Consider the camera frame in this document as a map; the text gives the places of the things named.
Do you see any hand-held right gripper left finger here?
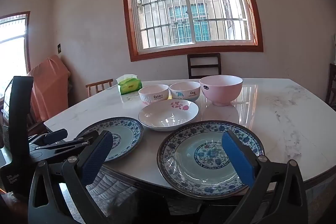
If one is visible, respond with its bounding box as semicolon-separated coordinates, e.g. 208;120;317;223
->
28;130;114;224

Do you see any pink bowl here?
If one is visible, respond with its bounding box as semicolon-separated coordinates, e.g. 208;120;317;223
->
199;75;243;106

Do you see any small wooden framed window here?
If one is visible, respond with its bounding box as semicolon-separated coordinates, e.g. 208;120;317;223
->
0;11;31;109

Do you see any white floral plate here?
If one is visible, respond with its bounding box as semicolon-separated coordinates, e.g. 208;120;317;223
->
138;99;200;131

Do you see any grey quilted seat cushion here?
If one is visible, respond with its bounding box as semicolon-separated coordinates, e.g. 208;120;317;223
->
87;172;168;214

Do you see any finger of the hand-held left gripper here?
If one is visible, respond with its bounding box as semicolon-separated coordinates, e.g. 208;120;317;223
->
30;131;101;160
43;129;68;145

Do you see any light wooden chair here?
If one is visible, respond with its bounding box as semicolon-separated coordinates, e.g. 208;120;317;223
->
85;79;114;97

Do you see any dark wooden furniture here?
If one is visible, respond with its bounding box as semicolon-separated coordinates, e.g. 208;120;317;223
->
325;63;336;106

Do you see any large blue patterned plate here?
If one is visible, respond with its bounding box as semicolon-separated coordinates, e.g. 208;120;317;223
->
157;120;265;198

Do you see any white ribbed bowl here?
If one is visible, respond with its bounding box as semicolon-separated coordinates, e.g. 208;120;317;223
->
138;84;169;105

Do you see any small blue patterned plate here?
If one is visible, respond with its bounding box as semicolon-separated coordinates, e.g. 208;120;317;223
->
76;117;144;162

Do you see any chair with orange cover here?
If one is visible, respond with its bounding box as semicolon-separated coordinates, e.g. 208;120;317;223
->
28;55;71;122

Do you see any green tissue pack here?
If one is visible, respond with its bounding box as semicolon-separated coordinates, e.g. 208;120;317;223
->
116;74;143;95

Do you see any large wooden framed window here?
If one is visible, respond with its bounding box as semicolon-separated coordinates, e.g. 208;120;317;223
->
121;0;264;62

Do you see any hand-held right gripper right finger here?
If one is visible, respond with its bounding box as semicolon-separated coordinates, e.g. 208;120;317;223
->
222;130;308;224

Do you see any dark wooden chair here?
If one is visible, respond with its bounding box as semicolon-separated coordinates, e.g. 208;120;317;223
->
187;53;221;79

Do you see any white bowl with blue print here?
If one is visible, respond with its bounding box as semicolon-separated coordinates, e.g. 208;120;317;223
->
169;81;201;102

